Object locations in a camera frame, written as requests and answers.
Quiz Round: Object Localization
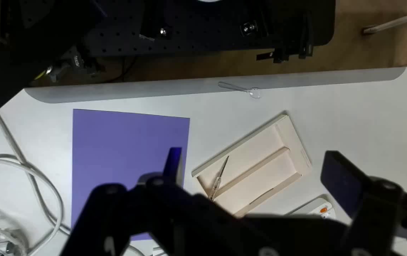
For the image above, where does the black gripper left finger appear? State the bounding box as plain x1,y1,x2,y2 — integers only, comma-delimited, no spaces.
59,146,261,256

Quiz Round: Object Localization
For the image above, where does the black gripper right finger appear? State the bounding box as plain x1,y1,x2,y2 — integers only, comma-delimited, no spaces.
320,149,407,256

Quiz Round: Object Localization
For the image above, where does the clear handle screwdriver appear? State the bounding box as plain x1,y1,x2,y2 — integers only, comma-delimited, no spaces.
207,154,231,200

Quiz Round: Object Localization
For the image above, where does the purple mat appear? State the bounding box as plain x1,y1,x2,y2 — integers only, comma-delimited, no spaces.
69,108,192,241

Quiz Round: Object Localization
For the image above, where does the light wooden tray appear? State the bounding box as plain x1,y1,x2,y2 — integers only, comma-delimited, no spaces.
190,110,314,218

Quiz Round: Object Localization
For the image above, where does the white stand leg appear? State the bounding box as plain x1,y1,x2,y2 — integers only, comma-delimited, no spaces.
359,0,407,65

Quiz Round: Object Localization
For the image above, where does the white cable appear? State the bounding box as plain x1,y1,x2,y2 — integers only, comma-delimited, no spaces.
0,110,73,256

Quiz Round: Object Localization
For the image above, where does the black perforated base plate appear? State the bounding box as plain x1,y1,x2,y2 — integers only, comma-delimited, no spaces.
81,0,335,61

